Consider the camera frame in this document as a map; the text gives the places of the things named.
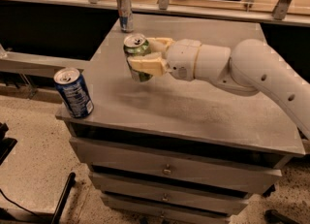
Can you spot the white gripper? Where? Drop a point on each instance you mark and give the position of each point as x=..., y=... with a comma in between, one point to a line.
x=182, y=59

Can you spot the green soda can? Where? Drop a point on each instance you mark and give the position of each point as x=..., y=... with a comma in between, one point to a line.
x=136, y=45

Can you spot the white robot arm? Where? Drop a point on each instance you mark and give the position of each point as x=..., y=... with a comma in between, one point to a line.
x=252, y=66

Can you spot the silver blue energy drink can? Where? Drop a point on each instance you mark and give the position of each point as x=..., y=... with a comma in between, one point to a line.
x=124, y=8

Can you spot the blue soda can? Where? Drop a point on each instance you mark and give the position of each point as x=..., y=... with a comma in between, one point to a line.
x=71, y=85

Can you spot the grey drawer cabinet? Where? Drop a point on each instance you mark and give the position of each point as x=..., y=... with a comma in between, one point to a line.
x=190, y=117

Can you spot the top grey drawer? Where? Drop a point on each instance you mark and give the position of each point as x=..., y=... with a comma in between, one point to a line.
x=156, y=162

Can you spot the grey drawer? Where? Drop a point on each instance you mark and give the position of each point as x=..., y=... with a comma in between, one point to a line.
x=156, y=162
x=169, y=194
x=162, y=211

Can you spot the middle grey drawer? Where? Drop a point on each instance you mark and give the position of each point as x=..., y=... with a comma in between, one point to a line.
x=169, y=194

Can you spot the grey side shelf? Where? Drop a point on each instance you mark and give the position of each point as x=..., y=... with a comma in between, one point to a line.
x=38, y=65

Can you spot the black bar on floor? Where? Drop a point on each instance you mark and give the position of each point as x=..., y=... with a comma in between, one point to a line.
x=70, y=182

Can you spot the bottom grey drawer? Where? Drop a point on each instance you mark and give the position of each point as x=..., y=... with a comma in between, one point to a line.
x=162, y=211

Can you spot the black object at left edge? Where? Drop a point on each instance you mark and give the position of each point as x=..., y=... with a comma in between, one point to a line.
x=6, y=144

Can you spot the black object bottom right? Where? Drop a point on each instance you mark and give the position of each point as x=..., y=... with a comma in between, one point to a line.
x=273, y=216

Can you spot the grey metal rail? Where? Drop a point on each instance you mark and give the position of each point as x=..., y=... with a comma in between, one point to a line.
x=155, y=6

